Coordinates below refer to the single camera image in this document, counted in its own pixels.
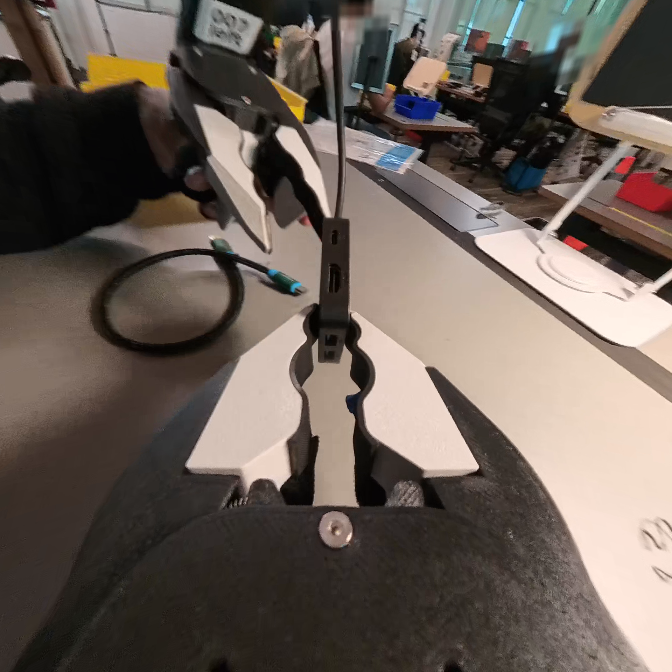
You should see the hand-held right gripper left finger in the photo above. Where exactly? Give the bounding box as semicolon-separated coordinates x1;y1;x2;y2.
185;307;320;489

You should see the person's left hand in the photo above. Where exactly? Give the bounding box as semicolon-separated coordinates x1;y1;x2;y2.
138;84;224;221

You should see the yellow plastic bin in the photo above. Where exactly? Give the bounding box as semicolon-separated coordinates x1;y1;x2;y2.
84;52;309;230

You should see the person's left forearm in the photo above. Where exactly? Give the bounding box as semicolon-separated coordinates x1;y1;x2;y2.
0;57;176;255

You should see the red plastic bin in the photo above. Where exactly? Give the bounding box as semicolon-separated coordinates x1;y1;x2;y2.
617;170;672;213

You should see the blue waste bin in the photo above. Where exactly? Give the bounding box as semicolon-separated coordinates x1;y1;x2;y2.
504;156;552;192

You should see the grey flat panel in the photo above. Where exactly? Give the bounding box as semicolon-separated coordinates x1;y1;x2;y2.
377;162;501;233

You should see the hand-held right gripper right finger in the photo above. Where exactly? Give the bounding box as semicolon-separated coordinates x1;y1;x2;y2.
346;312;480;494

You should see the black usb hub with cable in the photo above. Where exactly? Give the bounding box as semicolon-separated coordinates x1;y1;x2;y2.
316;0;352;364

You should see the clear plastic bag with papers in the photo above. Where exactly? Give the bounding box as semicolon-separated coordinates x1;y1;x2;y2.
310;123;425;175

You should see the white stand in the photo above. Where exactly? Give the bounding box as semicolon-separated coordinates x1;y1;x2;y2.
475;107;672;347

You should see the wood-framed black board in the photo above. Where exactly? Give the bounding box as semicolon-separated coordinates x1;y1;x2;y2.
567;0;672;142

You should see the beige jacket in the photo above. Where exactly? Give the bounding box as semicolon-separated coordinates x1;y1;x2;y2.
278;26;322;103

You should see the computer monitor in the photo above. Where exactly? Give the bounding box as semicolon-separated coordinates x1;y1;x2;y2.
352;29;394;92

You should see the short green-plug hdmi cable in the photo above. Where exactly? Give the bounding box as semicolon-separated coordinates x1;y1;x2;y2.
96;235;309;356

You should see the small bent wire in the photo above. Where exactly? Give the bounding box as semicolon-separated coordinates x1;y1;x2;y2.
639;517;672;581

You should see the wooden work table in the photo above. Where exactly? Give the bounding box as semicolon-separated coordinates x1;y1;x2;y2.
367;102;478;158
541;181;672;258

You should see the blue plastic bin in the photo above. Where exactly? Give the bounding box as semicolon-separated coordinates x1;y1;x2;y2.
394;94;442;120

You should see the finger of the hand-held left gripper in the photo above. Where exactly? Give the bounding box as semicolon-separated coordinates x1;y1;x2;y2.
193;104;274;254
270;126;333;229

